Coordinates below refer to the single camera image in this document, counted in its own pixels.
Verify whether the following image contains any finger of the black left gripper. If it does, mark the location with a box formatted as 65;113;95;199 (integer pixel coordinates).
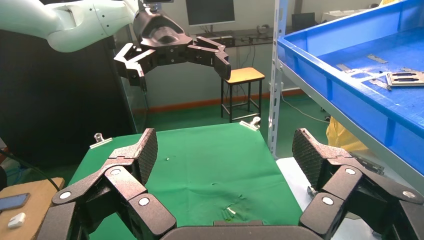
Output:
189;36;232;80
114;43;157;92

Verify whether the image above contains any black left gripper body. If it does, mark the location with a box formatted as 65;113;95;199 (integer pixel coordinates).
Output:
132;8;195;66

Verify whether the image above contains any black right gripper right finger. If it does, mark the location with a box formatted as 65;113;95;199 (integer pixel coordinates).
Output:
292;128;424;240

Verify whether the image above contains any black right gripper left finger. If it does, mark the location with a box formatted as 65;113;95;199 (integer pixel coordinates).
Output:
36;128;177;240

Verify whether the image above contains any perforated metal shield plate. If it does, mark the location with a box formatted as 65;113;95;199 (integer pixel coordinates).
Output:
385;71;424;91

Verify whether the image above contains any black device box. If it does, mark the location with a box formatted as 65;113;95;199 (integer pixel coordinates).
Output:
195;32;236;48

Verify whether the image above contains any blue plastic tray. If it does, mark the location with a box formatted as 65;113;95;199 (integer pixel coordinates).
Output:
277;0;424;176

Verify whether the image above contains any wooden top metal stool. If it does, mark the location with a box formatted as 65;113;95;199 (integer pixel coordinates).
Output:
220;67;266;124

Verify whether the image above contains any grey desk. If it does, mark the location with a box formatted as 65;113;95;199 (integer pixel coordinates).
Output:
145;28;276;109

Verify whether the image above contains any black computer monitor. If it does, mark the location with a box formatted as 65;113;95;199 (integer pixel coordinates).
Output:
184;0;236;34

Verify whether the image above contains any white metal shelf board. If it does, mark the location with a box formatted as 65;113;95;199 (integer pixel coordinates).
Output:
279;61;424;195

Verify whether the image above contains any wooden side table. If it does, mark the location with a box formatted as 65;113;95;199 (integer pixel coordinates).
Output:
0;177;65;240

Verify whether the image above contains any yellow plastic bag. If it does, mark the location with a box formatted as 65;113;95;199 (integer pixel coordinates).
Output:
326;115;370;154

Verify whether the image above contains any small white device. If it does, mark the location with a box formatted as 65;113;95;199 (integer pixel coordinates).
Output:
7;212;27;229

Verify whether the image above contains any black cabinet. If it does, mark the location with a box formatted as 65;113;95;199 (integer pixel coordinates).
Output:
0;29;137;168

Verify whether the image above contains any dark smartphone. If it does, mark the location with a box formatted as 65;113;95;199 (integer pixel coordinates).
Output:
0;193;31;212

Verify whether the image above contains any dark rectangular screen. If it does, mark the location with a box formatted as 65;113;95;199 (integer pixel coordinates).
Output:
291;12;316;33

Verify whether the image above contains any green table cloth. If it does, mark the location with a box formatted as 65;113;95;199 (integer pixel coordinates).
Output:
38;122;303;240

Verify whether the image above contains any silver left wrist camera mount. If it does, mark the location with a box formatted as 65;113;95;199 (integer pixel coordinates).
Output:
138;0;175;12

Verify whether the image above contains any folded sheet metal bracket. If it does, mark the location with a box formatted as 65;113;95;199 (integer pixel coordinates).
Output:
350;152;386;175

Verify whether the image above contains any black cable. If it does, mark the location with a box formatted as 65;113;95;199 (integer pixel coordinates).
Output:
0;148;61;200

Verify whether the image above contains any white floor cable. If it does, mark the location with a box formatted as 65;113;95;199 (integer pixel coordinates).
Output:
280;94;329;124

